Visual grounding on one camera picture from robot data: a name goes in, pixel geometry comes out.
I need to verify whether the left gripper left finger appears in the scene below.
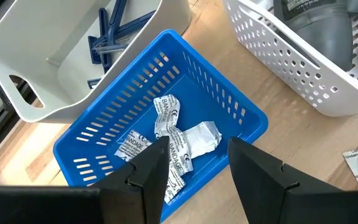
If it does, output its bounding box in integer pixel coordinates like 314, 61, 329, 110
90, 136, 170, 224

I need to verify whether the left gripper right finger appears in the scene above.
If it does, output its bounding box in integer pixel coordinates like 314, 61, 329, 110
227, 136, 358, 224

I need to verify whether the white perforated plastic basket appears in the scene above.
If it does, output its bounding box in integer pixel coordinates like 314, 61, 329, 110
222, 0, 358, 118

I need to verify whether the blue slotted plastic basket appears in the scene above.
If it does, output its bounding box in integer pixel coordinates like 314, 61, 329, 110
53, 29, 269, 223

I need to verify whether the grey solid plastic bin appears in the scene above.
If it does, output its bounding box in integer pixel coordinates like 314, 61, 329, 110
0, 0, 193, 124

